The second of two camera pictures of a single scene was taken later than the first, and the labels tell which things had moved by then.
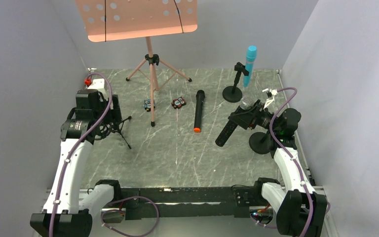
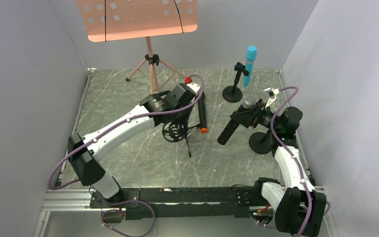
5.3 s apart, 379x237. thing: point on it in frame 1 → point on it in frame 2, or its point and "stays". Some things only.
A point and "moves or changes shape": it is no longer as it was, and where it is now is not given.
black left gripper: x=111 y=109 → x=183 y=109
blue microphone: x=250 y=57 stays
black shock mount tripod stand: x=108 y=128 moves or changes shape
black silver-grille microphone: x=246 y=102 stays
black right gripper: x=245 y=116 stays
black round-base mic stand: x=233 y=94 stays
